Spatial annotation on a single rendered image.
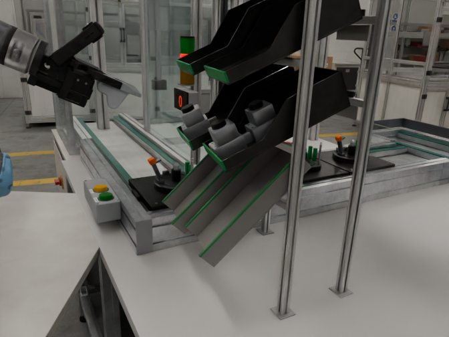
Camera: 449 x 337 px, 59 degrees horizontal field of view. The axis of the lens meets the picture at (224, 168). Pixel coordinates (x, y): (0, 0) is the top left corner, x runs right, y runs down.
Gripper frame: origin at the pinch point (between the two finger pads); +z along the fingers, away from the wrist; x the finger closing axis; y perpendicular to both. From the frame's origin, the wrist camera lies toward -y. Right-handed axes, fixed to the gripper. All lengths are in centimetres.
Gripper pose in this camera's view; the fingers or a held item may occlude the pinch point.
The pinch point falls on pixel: (136, 90)
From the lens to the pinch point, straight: 87.7
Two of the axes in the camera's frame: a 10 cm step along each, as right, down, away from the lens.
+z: 8.5, 3.3, 4.1
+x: 3.1, 3.2, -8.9
